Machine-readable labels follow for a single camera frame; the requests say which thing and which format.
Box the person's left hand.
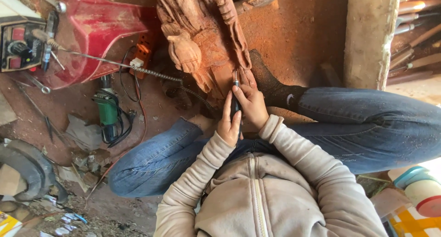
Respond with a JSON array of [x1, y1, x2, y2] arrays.
[[216, 90, 243, 147]]

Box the person's right hand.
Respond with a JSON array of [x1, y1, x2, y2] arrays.
[[232, 85, 270, 131]]

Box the black rotary tool handpiece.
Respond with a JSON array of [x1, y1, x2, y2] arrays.
[[230, 70, 242, 138]]

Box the black sock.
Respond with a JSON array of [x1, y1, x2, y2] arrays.
[[248, 49, 308, 111]]

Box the carved wooden statue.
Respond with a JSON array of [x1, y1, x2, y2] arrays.
[[153, 0, 258, 100]]

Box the metal flexible drive shaft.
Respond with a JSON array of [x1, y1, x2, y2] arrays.
[[32, 28, 216, 115]]

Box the beige zip hoodie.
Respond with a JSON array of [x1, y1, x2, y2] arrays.
[[193, 152, 390, 237]]

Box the orange power strip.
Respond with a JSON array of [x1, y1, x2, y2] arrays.
[[129, 30, 156, 80]]

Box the blue jeans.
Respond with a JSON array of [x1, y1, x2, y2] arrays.
[[107, 87, 441, 198]]

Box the green angle grinder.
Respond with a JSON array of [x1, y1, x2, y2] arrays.
[[92, 74, 121, 144]]

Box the grey cardboard scrap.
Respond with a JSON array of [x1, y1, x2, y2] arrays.
[[65, 114, 104, 152]]

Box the heap of brick rubble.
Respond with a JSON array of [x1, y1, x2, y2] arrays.
[[57, 148, 112, 193]]

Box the white jar with blue lid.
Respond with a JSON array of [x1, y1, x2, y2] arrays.
[[392, 166, 441, 218]]

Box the steel wrench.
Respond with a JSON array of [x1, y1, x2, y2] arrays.
[[20, 71, 52, 95]]

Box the yellow and orange box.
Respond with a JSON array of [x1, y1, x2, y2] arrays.
[[385, 205, 441, 237]]

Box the black rubber tyre piece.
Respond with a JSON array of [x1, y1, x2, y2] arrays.
[[0, 138, 68, 204]]

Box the black speed control box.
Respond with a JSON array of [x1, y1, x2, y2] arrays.
[[0, 15, 49, 73]]

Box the yellow packet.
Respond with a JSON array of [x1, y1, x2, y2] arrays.
[[0, 211, 23, 237]]

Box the thin orange wire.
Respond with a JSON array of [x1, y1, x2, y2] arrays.
[[84, 82, 149, 211]]

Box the black power cable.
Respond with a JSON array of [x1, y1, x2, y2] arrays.
[[91, 46, 142, 149]]

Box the rough wooden post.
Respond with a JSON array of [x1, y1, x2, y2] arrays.
[[343, 0, 401, 91]]

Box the heap of wooden-handled chisels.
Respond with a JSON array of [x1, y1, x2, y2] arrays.
[[387, 0, 441, 87]]

